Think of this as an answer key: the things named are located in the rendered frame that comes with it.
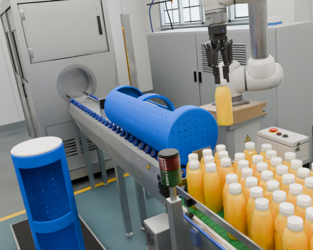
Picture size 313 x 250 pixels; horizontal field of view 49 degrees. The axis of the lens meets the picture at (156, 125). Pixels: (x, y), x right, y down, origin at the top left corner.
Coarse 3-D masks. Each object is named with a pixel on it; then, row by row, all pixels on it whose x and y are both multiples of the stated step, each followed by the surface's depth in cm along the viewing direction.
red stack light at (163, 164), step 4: (176, 156) 100; (160, 160) 100; (164, 160) 99; (168, 160) 99; (172, 160) 99; (176, 160) 100; (160, 164) 101; (164, 164) 100; (168, 164) 99; (172, 164) 100; (176, 164) 100; (160, 168) 102; (164, 168) 100; (168, 168) 100; (172, 168) 100; (176, 168) 101
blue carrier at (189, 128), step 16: (112, 96) 219; (128, 96) 202; (144, 96) 191; (160, 96) 192; (112, 112) 213; (128, 112) 192; (144, 112) 176; (160, 112) 164; (176, 112) 155; (192, 112) 155; (208, 112) 159; (128, 128) 196; (144, 128) 173; (160, 128) 158; (176, 128) 153; (192, 128) 157; (208, 128) 161; (160, 144) 159; (176, 144) 155; (192, 144) 159; (208, 144) 163
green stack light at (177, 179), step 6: (180, 168) 103; (162, 174) 102; (168, 174) 101; (174, 174) 101; (180, 174) 102; (162, 180) 102; (168, 180) 101; (174, 180) 101; (180, 180) 103; (168, 186) 102
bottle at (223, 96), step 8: (224, 88) 141; (216, 96) 143; (224, 96) 141; (216, 104) 145; (224, 104) 142; (216, 112) 147; (224, 112) 143; (232, 112) 145; (224, 120) 144; (232, 120) 145
